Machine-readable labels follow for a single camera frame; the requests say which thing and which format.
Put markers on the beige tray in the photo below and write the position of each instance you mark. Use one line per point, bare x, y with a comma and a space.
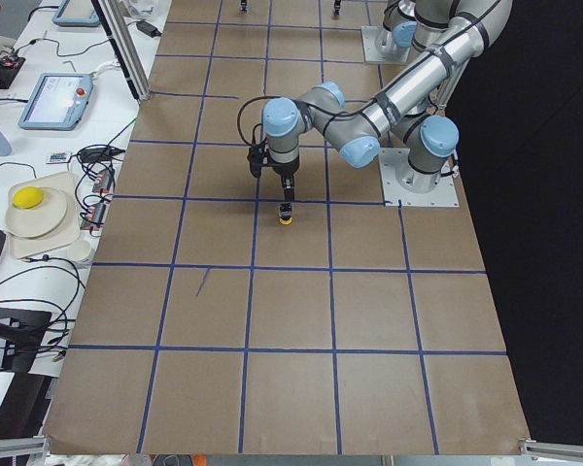
64, 234

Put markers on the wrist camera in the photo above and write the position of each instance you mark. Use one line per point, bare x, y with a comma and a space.
257, 158

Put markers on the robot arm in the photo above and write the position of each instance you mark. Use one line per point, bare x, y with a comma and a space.
440, 37

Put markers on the aluminium frame post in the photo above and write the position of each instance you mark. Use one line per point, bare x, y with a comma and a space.
116, 30

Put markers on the blue teach pendant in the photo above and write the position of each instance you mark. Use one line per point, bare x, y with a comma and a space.
75, 13
57, 102

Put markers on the white paper cup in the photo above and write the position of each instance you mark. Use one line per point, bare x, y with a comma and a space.
81, 253

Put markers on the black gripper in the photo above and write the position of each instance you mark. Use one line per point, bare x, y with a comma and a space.
285, 170

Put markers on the yellow push button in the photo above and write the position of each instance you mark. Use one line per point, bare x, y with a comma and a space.
285, 213

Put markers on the beige plate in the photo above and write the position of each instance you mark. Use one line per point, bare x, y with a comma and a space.
38, 221

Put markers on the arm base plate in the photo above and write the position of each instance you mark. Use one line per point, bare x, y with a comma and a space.
386, 47
403, 186

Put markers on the black camera stand base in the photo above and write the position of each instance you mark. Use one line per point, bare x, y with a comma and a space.
21, 335

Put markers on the yellow lemon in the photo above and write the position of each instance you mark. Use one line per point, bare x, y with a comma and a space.
28, 197

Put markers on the black power adapter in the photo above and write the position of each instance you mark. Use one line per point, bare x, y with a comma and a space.
148, 29

